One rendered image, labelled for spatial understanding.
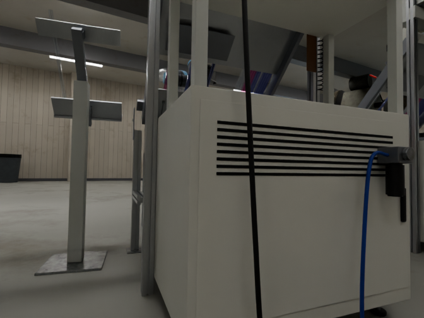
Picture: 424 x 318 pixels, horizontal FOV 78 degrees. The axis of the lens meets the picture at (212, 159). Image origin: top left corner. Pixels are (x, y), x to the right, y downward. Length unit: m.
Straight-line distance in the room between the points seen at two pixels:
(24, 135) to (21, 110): 0.71
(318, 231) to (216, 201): 0.29
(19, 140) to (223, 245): 8.71
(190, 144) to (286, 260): 0.36
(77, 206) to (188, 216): 0.86
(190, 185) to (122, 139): 8.62
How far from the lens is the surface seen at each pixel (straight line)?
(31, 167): 9.07
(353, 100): 7.68
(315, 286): 0.77
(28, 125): 9.15
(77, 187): 1.34
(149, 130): 0.95
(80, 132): 1.35
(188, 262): 0.58
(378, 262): 0.92
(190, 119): 0.56
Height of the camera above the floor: 0.44
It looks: 2 degrees up
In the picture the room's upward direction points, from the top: 1 degrees clockwise
